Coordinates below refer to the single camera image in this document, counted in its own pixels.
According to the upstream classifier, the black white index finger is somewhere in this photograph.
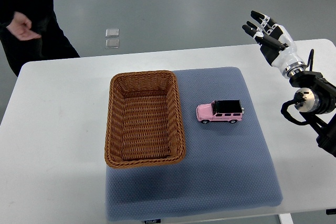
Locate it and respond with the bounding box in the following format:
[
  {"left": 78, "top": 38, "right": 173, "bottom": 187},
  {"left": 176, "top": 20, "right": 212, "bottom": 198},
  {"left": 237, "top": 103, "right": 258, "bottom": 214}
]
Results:
[{"left": 242, "top": 24, "right": 264, "bottom": 38}]

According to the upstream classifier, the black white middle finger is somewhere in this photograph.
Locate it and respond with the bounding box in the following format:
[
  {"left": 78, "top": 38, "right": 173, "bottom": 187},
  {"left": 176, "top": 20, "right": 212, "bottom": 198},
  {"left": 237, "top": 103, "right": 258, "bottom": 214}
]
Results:
[{"left": 246, "top": 21, "right": 273, "bottom": 35}]

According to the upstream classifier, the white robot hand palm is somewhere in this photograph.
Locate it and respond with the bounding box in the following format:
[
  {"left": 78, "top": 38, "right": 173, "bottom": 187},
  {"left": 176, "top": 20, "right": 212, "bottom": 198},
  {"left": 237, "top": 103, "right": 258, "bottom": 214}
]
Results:
[{"left": 260, "top": 25, "right": 306, "bottom": 75}]

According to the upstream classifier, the brown wicker basket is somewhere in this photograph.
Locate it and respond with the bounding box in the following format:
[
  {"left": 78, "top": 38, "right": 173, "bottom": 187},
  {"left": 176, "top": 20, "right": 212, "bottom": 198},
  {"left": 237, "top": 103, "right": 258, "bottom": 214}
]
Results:
[{"left": 104, "top": 70, "right": 186, "bottom": 169}]

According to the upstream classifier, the lower floor socket plate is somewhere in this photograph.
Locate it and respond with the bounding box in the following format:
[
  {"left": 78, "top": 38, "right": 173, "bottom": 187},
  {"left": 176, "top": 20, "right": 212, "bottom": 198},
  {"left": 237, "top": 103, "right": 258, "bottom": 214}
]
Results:
[{"left": 105, "top": 38, "right": 120, "bottom": 49}]

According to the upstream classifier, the person in black clothes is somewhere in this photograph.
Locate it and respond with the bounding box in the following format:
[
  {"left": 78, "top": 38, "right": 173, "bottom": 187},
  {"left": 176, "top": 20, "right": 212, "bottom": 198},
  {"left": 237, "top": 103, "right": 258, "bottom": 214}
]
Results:
[{"left": 1, "top": 0, "right": 79, "bottom": 76}]

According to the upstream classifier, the pink toy car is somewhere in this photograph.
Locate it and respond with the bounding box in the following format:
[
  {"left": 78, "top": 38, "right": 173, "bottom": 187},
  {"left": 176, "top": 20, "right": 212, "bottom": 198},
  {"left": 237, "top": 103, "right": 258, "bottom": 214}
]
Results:
[{"left": 196, "top": 100, "right": 245, "bottom": 124}]

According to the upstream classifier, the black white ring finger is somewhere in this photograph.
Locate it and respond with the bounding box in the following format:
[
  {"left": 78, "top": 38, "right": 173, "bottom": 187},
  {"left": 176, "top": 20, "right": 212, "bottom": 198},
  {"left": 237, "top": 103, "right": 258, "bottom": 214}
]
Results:
[{"left": 250, "top": 10, "right": 278, "bottom": 28}]

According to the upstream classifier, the blue grey textured mat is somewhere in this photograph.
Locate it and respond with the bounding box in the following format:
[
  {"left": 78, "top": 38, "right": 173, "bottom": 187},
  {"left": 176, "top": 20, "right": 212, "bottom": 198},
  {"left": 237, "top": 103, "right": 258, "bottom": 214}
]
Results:
[{"left": 106, "top": 67, "right": 282, "bottom": 221}]

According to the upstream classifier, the person's bare hand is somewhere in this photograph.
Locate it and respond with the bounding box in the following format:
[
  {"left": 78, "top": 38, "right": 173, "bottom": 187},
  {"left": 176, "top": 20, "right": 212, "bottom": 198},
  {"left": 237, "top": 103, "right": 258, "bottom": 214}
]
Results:
[{"left": 6, "top": 12, "right": 41, "bottom": 41}]

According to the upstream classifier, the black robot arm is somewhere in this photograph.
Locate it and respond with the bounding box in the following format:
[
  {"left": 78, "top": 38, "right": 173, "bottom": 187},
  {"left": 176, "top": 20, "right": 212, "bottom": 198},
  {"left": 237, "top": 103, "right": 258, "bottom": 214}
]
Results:
[{"left": 242, "top": 10, "right": 335, "bottom": 155}]

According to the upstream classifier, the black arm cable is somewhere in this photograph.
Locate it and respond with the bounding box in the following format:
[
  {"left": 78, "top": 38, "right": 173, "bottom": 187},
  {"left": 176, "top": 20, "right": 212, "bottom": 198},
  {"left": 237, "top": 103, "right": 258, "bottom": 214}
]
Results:
[{"left": 304, "top": 49, "right": 315, "bottom": 72}]

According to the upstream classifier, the upper floor socket plate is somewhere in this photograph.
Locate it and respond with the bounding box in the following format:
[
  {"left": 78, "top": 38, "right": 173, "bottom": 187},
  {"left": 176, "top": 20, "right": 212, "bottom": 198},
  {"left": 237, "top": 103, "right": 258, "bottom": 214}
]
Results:
[{"left": 106, "top": 28, "right": 119, "bottom": 38}]

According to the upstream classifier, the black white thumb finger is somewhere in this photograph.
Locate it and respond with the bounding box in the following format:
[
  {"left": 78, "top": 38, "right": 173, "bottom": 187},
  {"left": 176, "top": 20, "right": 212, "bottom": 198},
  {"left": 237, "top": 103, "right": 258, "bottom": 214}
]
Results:
[{"left": 256, "top": 34, "right": 287, "bottom": 50}]

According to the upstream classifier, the floor socket plate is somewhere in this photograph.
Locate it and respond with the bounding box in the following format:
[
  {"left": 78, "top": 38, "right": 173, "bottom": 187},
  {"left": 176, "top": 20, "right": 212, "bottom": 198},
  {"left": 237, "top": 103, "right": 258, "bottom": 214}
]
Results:
[
  {"left": 105, "top": 38, "right": 120, "bottom": 49},
  {"left": 106, "top": 28, "right": 119, "bottom": 38}
]

